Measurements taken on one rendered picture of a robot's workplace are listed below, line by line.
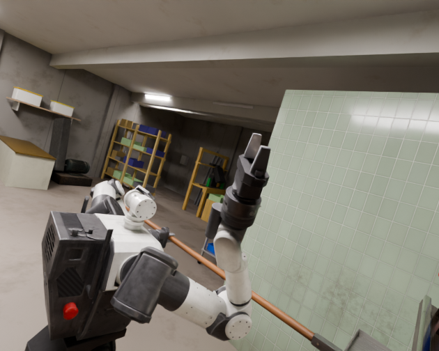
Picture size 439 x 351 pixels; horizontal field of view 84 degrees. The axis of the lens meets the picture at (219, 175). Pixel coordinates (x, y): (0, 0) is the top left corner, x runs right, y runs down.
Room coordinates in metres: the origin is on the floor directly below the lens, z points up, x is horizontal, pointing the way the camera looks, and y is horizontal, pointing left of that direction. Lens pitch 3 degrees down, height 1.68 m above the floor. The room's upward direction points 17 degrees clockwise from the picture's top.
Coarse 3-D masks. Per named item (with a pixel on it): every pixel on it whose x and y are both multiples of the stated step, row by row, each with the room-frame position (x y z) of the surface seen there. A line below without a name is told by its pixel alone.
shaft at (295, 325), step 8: (128, 208) 1.70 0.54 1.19; (152, 224) 1.50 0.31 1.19; (176, 240) 1.34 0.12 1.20; (184, 248) 1.29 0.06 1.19; (192, 256) 1.24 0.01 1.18; (200, 256) 1.22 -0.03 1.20; (208, 264) 1.17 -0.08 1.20; (216, 272) 1.13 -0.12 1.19; (224, 272) 1.11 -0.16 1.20; (256, 296) 0.99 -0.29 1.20; (264, 304) 0.95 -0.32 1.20; (272, 304) 0.95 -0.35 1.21; (272, 312) 0.93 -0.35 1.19; (280, 312) 0.91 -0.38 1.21; (288, 320) 0.88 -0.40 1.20; (296, 328) 0.86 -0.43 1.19; (304, 328) 0.85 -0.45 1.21; (304, 336) 0.85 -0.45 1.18; (312, 336) 0.83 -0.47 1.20
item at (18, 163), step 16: (0, 144) 5.53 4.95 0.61; (16, 144) 5.50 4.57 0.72; (32, 144) 6.20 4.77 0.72; (0, 160) 5.31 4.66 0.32; (16, 160) 4.80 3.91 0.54; (32, 160) 5.00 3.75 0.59; (48, 160) 5.21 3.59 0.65; (0, 176) 5.10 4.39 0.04; (16, 176) 4.85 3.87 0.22; (32, 176) 5.05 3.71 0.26; (48, 176) 5.28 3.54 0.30
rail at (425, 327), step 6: (426, 300) 0.85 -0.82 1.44; (426, 306) 0.78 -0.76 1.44; (426, 312) 0.73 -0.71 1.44; (426, 318) 0.68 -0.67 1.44; (420, 324) 0.65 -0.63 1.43; (426, 324) 0.64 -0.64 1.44; (420, 330) 0.60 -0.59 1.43; (426, 330) 0.60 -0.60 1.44; (420, 336) 0.56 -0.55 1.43; (426, 336) 0.56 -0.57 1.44; (420, 342) 0.53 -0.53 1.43; (426, 342) 0.53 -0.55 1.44; (420, 348) 0.50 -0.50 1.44; (426, 348) 0.51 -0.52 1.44
